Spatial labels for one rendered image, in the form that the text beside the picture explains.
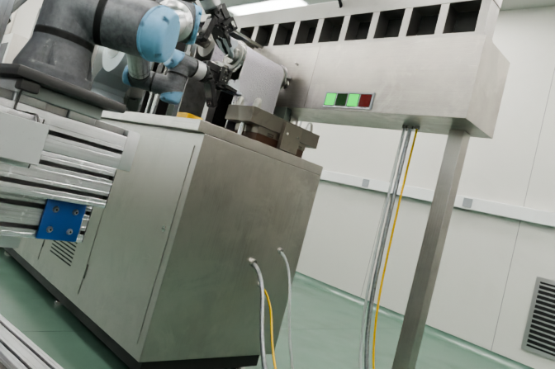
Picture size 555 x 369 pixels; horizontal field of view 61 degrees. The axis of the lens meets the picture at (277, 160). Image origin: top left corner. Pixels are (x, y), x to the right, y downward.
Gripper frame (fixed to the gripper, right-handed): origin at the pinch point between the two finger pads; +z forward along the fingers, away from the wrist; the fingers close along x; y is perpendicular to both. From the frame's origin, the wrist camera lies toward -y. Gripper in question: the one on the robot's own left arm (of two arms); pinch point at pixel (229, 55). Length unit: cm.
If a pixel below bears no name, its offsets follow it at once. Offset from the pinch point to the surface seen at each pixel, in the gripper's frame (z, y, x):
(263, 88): 19.3, 6.8, -4.8
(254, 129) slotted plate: 22.7, -17.9, -21.6
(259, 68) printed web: 10.7, 8.8, -4.7
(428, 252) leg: 77, -9, -79
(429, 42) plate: 16, 38, -68
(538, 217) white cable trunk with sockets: 212, 160, -52
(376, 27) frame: 11, 45, -41
